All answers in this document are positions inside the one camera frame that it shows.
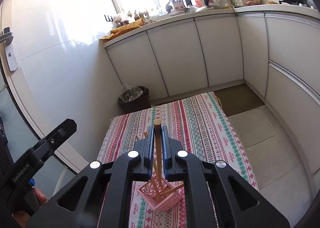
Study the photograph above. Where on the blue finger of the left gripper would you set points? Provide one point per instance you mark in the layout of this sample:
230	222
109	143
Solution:
32	182

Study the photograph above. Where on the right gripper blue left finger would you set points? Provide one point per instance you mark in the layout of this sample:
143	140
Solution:
100	195

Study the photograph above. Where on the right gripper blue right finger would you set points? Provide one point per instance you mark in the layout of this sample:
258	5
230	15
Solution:
215	194

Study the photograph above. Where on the white kitchen cabinets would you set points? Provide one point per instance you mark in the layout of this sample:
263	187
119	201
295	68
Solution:
274	49

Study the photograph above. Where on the person's left hand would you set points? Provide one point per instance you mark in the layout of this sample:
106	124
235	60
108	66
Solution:
35	198

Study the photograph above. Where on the pink plastic utensil basket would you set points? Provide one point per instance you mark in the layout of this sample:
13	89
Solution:
151	193

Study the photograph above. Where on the black trash bin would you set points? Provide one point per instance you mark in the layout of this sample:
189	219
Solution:
133	98

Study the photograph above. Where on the patterned striped tablecloth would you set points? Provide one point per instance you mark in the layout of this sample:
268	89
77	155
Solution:
198	122

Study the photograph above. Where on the brown floor mat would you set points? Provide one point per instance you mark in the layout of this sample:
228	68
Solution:
238	99

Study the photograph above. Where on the yellow cloth on counter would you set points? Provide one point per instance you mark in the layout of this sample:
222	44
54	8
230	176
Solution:
122	30

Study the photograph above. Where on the door handle plate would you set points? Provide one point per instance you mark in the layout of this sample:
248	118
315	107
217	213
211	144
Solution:
7	38

